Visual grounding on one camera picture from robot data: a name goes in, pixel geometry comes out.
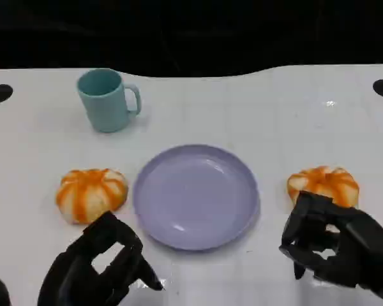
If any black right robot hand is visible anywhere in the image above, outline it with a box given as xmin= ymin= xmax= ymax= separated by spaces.
xmin=279 ymin=190 xmax=383 ymax=300

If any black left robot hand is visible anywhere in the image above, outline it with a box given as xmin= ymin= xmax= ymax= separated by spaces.
xmin=37 ymin=210 xmax=165 ymax=306

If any orange and white bread roll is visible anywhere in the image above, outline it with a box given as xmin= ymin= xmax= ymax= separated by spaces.
xmin=286 ymin=165 xmax=360 ymax=208
xmin=55 ymin=168 xmax=129 ymax=224

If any lilac plate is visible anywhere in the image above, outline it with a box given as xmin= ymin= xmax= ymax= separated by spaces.
xmin=133 ymin=143 xmax=261 ymax=252

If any pale green mug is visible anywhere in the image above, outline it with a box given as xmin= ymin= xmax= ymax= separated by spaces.
xmin=76 ymin=68 xmax=143 ymax=134

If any black backdrop cloth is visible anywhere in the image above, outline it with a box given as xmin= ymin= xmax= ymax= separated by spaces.
xmin=0 ymin=0 xmax=383 ymax=78

